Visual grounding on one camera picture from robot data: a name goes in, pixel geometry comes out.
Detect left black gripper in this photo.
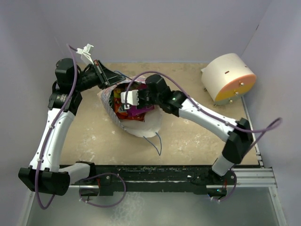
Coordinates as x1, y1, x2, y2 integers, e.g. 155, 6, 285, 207
73, 60, 125, 93

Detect magenta snack packet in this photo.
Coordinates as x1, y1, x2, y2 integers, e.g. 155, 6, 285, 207
127, 105, 155, 117

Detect blue checkered paper bag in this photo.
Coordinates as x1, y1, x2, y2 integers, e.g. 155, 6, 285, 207
96, 70, 163, 156

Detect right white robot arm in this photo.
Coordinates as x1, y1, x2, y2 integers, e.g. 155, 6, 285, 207
138, 74, 253, 184

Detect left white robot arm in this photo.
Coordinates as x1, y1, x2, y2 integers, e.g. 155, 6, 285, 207
18, 58, 125, 196

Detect yellow candy snack packet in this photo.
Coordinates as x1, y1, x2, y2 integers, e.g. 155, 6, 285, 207
113, 87, 125, 113

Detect orange red snack packet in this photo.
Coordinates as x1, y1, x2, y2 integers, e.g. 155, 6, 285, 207
116, 112, 145, 122

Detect beige and orange cylinder device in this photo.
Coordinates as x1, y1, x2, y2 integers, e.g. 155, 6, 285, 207
201, 53, 257, 105

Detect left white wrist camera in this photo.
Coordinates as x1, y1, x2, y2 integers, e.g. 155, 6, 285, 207
76, 44, 94, 65

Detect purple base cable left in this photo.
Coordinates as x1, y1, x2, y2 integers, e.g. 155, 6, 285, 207
78, 172, 127, 208

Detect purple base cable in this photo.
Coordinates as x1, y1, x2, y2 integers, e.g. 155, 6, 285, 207
78, 172, 127, 208
209, 170, 237, 203

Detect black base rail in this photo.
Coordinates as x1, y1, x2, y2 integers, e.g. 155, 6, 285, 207
73, 165, 237, 196

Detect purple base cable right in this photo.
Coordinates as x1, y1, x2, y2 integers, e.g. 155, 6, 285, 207
209, 170, 237, 203

